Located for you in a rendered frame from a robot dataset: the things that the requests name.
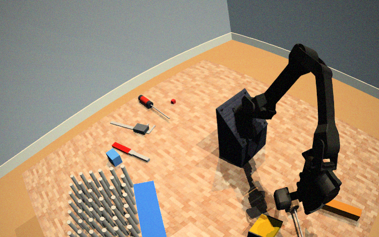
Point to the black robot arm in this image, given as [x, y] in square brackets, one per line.
[326, 140]

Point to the blue cube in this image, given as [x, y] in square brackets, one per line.
[114, 157]

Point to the blue flat strip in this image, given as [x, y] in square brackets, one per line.
[149, 213]

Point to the red and black screwdriver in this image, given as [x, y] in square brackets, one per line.
[149, 103]

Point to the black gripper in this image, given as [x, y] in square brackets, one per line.
[283, 198]

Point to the orange rectangular bar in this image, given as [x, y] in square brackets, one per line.
[343, 209]

